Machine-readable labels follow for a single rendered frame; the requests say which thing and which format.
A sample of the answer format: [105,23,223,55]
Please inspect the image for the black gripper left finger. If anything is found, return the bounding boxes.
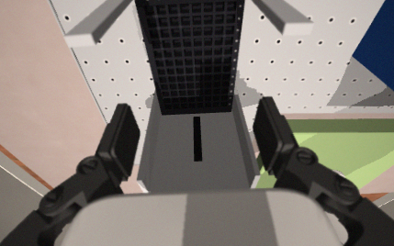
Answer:
[0,103,141,246]

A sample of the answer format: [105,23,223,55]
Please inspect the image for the blue bin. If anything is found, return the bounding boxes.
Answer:
[352,0,394,91]

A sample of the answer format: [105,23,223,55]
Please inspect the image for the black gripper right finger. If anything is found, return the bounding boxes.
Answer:
[253,96,394,246]

